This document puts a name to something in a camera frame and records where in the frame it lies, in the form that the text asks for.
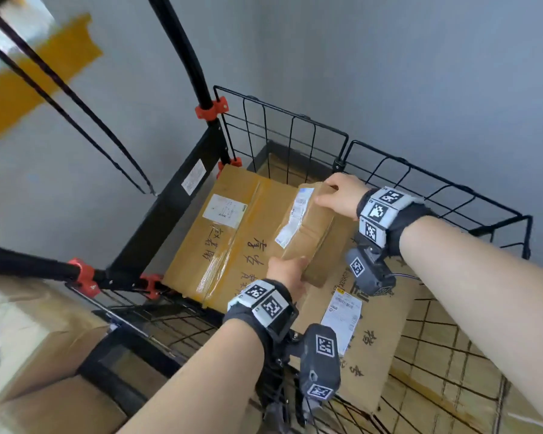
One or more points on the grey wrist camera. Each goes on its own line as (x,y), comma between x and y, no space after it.
(319,361)
(371,273)

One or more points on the right marker wristband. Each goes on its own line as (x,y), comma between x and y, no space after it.
(398,221)

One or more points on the dark grey baseboard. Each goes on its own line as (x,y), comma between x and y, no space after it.
(280,151)

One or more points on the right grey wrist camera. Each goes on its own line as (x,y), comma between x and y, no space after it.
(371,273)

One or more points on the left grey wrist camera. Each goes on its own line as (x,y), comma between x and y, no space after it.
(319,361)

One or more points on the person's right forearm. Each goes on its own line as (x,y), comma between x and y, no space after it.
(479,289)

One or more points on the person's right hand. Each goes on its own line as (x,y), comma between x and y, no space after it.
(346,194)

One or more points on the marker wristband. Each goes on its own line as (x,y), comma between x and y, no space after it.
(258,311)
(398,221)

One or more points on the left marker wristband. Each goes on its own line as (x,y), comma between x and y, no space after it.
(258,311)

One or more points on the person's left hand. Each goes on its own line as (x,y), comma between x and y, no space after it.
(287,273)

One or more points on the person's left forearm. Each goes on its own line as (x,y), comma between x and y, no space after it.
(199,384)

